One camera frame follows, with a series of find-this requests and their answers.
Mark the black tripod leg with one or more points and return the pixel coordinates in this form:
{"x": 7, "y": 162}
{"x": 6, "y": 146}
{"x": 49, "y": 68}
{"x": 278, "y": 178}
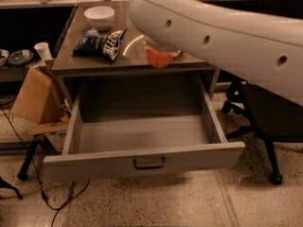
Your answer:
{"x": 22, "y": 175}

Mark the brown cardboard box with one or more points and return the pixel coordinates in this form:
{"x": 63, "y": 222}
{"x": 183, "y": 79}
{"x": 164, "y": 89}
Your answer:
{"x": 40, "y": 101}

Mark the black metal drawer handle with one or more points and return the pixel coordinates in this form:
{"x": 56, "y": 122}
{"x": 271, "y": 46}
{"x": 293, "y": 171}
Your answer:
{"x": 149, "y": 164}

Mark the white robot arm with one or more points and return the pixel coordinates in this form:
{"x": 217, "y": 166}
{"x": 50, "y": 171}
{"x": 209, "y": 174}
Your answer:
{"x": 264, "y": 49}

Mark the black office chair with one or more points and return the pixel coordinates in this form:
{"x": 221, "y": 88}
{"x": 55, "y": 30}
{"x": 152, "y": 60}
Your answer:
{"x": 272, "y": 118}

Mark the blue chip bag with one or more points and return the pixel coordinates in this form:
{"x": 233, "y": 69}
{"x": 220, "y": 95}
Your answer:
{"x": 94, "y": 43}

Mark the red apple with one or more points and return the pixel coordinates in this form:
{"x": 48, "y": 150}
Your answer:
{"x": 158, "y": 59}

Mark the open grey top drawer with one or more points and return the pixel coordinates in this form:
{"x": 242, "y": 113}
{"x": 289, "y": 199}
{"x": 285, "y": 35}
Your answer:
{"x": 117, "y": 120}

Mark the small bowl at left edge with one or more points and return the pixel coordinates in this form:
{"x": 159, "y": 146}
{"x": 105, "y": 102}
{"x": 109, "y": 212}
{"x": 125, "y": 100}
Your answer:
{"x": 3, "y": 57}

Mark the white paper cup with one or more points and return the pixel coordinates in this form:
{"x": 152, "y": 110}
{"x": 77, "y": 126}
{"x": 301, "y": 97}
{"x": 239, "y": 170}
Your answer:
{"x": 43, "y": 51}

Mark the grey drawer cabinet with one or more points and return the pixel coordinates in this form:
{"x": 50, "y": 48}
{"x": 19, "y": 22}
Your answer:
{"x": 131, "y": 58}

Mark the white ceramic bowl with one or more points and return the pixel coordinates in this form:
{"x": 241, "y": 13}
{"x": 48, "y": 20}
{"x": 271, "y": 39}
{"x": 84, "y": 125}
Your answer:
{"x": 100, "y": 17}

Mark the dark round plate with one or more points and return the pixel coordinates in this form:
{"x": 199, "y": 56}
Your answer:
{"x": 20, "y": 58}

